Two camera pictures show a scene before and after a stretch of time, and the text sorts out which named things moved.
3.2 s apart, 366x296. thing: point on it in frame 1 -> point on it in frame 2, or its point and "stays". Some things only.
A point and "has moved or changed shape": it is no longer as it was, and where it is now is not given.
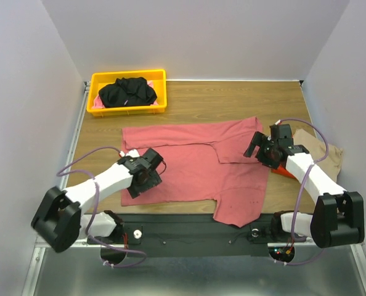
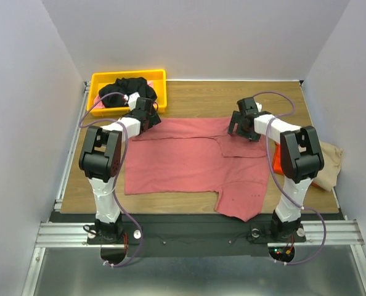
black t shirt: [128, 91] stays
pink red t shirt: [206, 162] has moved or changed shape
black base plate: [194, 235] stays
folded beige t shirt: [331, 164] stays
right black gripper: [261, 149] -> [236, 124]
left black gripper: [153, 179] -> [153, 118]
